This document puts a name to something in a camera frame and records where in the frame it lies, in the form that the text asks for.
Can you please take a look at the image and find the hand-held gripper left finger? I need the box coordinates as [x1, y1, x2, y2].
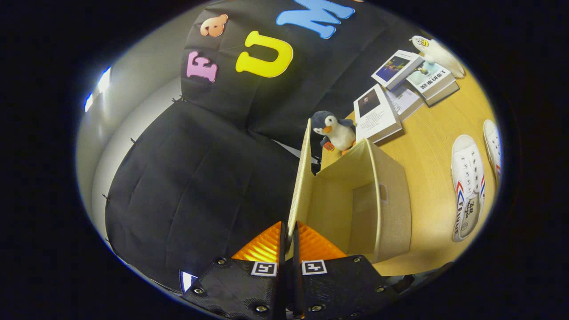
[180, 221, 287, 320]

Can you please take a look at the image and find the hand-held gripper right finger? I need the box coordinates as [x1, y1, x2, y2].
[291, 221, 401, 320]

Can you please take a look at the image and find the beige fabric storage box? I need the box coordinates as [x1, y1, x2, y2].
[287, 118, 413, 264]

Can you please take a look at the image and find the white canvas shoe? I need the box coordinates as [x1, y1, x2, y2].
[483, 119, 504, 187]
[451, 135, 486, 243]

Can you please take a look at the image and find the penguin plush toy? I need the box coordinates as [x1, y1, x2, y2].
[310, 111, 357, 156]

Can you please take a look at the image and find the white book dark portrait cover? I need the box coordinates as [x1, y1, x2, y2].
[353, 84, 403, 144]

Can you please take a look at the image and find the white book with text cover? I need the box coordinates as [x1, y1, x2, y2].
[385, 82, 424, 123]

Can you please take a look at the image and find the book with pale teal cover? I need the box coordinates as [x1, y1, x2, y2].
[406, 61, 456, 99]

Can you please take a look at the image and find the white duck plush toy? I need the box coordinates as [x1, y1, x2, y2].
[409, 36, 466, 80]

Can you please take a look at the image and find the small ceiling light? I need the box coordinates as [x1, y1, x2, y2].
[84, 66, 112, 113]

